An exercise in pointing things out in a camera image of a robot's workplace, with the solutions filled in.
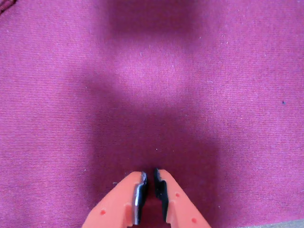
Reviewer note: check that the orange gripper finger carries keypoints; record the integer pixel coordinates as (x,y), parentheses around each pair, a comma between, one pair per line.
(178,204)
(114,204)

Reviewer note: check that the dark red cloth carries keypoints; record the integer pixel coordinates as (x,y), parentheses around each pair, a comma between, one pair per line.
(190,71)

